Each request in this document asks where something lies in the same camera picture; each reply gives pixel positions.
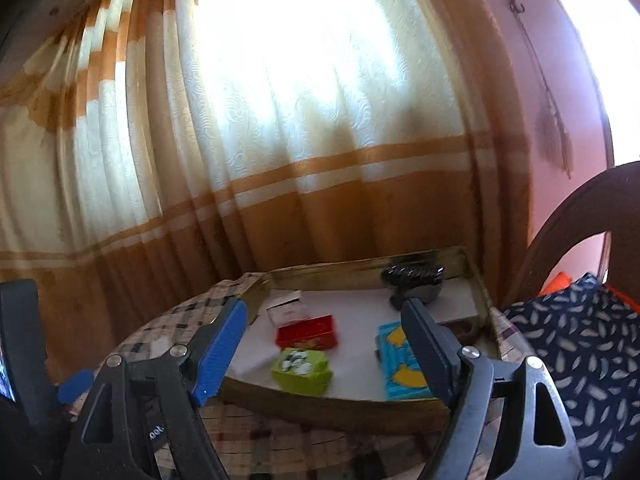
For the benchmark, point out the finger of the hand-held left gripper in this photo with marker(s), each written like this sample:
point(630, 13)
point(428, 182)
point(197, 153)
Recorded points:
point(76, 386)
point(22, 340)

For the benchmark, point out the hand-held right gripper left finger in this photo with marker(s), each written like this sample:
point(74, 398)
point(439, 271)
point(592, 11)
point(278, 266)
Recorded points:
point(220, 355)

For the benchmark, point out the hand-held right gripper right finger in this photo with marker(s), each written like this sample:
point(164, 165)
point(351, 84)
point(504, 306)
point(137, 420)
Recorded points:
point(430, 355)

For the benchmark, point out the cyan box with yellow shapes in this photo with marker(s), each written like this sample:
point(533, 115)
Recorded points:
point(397, 365)

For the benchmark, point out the white and pink box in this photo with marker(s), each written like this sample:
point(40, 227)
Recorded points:
point(290, 312)

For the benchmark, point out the dark grey lumpy object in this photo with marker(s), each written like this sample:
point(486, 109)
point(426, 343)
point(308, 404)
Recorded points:
point(412, 275)

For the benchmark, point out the red box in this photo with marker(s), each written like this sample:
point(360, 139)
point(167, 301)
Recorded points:
point(305, 331)

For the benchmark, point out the green box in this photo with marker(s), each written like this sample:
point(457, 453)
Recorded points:
point(305, 380)

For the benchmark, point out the gold metal tin tray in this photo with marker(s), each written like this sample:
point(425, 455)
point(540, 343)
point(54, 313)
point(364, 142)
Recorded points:
point(350, 265)

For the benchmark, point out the white paper liner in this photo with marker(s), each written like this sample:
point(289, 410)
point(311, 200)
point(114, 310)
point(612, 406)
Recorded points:
point(360, 320)

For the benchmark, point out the navy feather print cloth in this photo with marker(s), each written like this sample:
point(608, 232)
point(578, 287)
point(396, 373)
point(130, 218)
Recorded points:
point(575, 360)

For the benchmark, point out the orange cushion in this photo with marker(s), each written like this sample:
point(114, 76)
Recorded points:
point(560, 281)

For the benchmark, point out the brown wooden chair back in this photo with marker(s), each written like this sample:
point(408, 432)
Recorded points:
point(560, 210)

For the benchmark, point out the cream and orange curtain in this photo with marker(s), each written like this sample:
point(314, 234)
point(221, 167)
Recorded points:
point(150, 160)

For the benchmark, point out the tasselled curtain tieback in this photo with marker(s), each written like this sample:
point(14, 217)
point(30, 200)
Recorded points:
point(555, 125)

